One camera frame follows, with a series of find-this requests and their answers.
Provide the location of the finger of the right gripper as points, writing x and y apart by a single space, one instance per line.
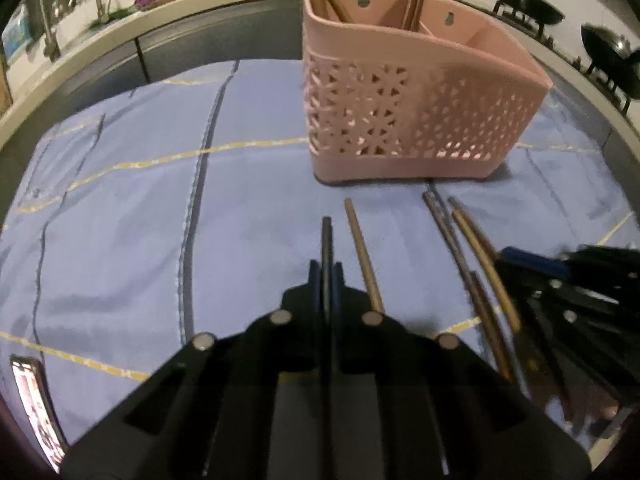
534 262

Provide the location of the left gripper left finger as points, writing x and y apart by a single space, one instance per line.
207 413

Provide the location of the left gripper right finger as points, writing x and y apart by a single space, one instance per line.
411 407

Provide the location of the tan chopstick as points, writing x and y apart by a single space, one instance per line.
504 300

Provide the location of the light brown chopstick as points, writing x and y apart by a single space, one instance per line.
365 263

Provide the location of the dark chopstick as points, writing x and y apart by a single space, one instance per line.
327 265
472 231

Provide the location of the person's right hand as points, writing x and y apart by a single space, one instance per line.
597 413

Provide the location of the dark chopstick on cloth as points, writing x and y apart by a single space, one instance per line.
472 231

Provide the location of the blue checked tablecloth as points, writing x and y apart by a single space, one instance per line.
190 206

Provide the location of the smartphone with lit screen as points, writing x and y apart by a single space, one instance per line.
34 394

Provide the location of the black lidded wok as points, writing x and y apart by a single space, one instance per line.
613 58

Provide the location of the pink perforated utensil basket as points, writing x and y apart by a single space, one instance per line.
449 100

